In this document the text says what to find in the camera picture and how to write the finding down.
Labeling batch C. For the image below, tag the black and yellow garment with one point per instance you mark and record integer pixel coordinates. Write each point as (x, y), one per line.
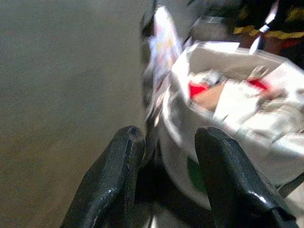
(280, 26)

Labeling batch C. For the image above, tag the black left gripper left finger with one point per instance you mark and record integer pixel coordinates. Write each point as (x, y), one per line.
(111, 178)

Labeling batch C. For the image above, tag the white garment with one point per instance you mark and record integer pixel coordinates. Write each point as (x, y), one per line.
(256, 111)

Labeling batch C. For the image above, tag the red cloth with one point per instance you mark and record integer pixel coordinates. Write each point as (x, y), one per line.
(197, 88)

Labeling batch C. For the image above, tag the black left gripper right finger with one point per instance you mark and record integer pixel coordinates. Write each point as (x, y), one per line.
(232, 180)

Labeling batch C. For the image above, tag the white fabric laundry bag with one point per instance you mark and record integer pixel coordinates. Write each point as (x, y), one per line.
(180, 133)

